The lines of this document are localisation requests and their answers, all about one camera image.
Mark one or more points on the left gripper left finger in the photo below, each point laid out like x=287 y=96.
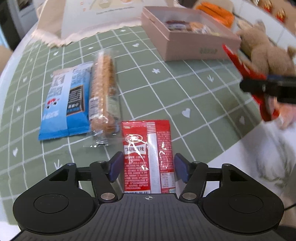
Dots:
x=103 y=174

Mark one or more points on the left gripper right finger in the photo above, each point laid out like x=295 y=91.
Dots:
x=193 y=174

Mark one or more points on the red chicken leg snack bag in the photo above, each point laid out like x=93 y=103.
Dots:
x=248 y=72

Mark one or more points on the long red spicy strip packet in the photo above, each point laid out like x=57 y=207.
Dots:
x=149 y=166

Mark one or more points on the clear cracker pack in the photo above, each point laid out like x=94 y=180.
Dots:
x=104 y=105

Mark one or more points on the blue white biscuit packet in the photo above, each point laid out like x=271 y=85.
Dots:
x=67 y=104

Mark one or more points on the clear round pastry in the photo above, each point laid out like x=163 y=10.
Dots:
x=199 y=28

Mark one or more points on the person hand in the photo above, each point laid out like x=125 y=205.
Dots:
x=283 y=114

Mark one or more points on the brown plush teddy bear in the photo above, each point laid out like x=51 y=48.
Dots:
x=264 y=56

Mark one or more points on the green grid tablecloth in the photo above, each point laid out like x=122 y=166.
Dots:
x=200 y=98

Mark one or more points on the orange plastic bag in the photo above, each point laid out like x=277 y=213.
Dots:
x=220 y=14

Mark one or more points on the pink cardboard gift box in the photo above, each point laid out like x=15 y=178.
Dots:
x=170 y=33

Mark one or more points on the cartoon printed food cover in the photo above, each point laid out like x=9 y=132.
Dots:
x=63 y=22

